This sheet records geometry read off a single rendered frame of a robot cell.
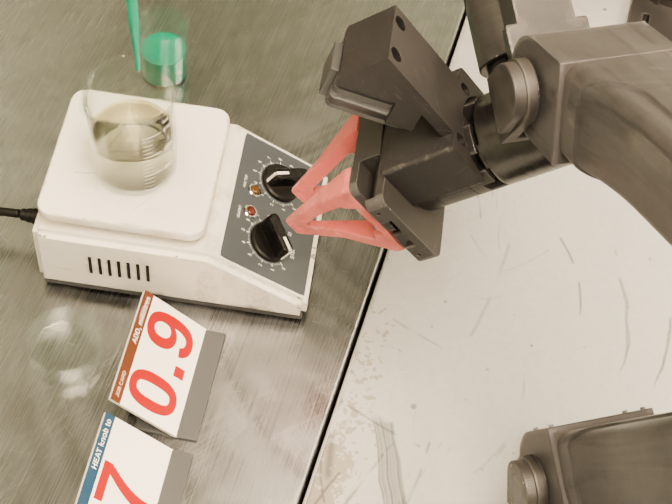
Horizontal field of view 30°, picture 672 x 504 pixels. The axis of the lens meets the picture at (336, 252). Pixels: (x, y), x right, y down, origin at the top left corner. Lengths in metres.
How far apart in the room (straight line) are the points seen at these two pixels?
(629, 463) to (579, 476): 0.06
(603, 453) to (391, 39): 0.25
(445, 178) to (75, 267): 0.31
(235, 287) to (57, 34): 0.33
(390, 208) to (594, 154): 0.16
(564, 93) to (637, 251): 0.40
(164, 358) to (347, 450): 0.14
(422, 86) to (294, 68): 0.39
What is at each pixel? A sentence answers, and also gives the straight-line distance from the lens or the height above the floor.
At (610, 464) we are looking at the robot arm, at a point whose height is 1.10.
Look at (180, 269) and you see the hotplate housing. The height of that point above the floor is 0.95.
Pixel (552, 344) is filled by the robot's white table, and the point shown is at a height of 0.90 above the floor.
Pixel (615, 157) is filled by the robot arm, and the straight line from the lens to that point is 0.62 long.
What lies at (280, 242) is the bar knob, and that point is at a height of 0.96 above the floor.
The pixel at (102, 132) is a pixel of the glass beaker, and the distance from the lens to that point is 0.85.
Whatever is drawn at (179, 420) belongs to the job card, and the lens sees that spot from 0.89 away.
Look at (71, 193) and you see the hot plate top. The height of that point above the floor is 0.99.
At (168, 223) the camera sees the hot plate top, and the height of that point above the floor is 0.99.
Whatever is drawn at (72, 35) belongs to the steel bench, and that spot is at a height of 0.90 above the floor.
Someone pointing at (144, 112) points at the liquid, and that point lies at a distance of 0.90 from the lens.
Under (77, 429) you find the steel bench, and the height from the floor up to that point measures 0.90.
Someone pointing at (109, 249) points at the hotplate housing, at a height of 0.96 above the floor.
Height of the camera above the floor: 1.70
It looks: 54 degrees down
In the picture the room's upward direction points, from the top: 8 degrees clockwise
